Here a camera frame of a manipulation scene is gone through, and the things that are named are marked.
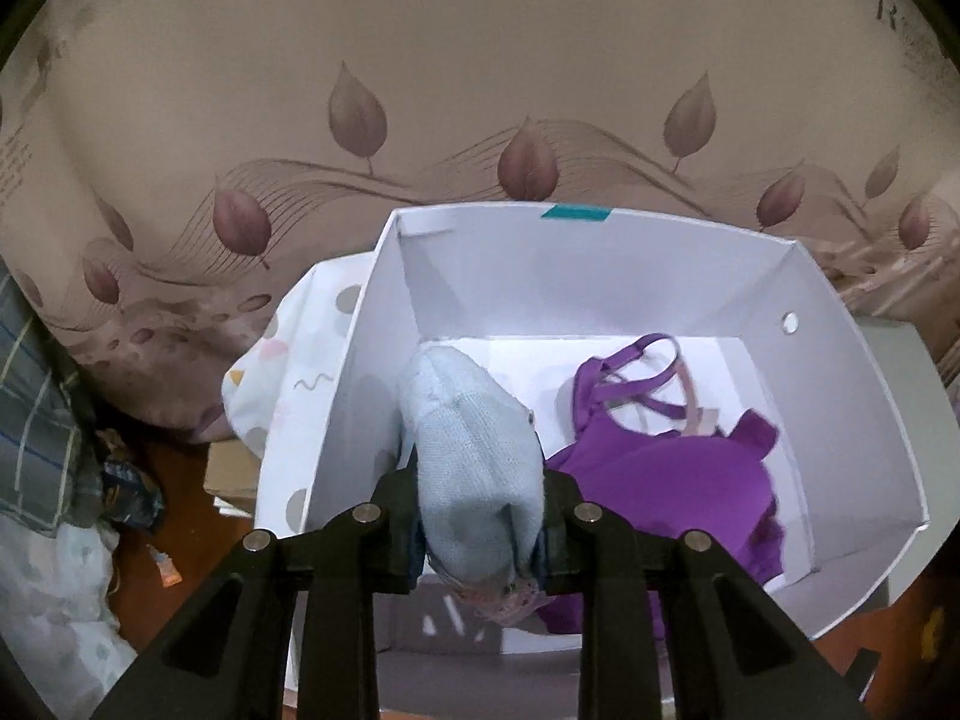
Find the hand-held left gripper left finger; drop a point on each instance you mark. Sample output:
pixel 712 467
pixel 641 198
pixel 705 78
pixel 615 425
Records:
pixel 397 532

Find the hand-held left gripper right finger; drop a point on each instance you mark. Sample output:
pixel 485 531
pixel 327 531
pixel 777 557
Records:
pixel 562 540

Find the light blue knit sock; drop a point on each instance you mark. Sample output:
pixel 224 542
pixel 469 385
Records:
pixel 472 450

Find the purple bra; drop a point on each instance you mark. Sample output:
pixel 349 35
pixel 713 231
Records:
pixel 675 480

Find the white shoe box teal print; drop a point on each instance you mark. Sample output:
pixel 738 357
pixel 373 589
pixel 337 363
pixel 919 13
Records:
pixel 465 270

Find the white dotted cloth cover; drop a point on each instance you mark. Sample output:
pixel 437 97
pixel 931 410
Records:
pixel 300 405

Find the white cardboard box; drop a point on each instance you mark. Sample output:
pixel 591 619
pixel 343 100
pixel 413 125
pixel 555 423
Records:
pixel 232 469

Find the orange wrapper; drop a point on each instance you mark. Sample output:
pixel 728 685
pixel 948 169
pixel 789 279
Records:
pixel 166 568

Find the blue snack packet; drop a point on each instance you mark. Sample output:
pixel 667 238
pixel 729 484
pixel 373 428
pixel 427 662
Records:
pixel 131 495

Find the white floral cloth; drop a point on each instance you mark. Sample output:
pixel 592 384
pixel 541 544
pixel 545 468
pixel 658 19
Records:
pixel 52 600

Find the grey plaid cloth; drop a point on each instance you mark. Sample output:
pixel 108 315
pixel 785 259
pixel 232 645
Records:
pixel 37 427

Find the grey box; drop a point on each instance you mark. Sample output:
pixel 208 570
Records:
pixel 907 360

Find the leaf print curtain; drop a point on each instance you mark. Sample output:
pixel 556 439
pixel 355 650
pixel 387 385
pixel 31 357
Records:
pixel 480 52

